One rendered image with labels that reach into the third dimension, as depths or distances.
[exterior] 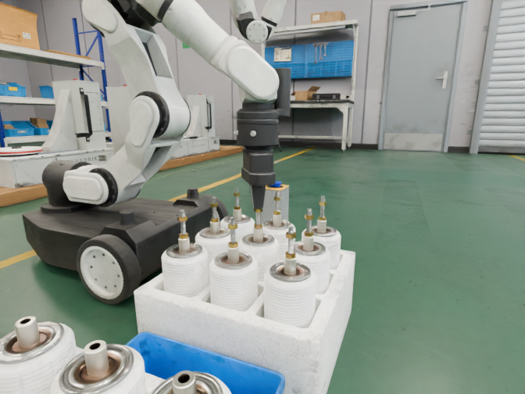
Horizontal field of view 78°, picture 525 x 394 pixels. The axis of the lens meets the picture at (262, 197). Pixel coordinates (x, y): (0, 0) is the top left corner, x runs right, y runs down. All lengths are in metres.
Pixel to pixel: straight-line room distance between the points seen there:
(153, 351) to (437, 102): 5.35
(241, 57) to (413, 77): 5.12
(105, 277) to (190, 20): 0.72
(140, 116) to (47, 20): 8.71
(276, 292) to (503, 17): 5.53
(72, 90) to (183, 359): 2.59
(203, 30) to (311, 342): 0.57
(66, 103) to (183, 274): 2.46
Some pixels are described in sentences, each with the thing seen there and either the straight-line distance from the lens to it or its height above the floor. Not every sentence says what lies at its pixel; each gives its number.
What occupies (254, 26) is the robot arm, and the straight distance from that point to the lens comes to 1.30.
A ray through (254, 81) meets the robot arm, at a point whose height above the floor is 0.59.
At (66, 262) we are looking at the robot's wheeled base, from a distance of 1.25.
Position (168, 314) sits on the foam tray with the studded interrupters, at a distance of 0.70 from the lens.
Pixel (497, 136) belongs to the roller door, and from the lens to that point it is 5.75.
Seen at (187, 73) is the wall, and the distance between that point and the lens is 6.91.
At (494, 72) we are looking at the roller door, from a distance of 5.74.
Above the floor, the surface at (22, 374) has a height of 0.24.
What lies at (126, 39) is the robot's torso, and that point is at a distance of 1.13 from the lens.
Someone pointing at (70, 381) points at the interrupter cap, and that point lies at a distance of 0.44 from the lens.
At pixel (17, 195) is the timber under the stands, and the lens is 2.52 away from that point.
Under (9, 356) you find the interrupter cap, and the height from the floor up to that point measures 0.25.
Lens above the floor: 0.53
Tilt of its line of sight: 14 degrees down
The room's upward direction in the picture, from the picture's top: straight up
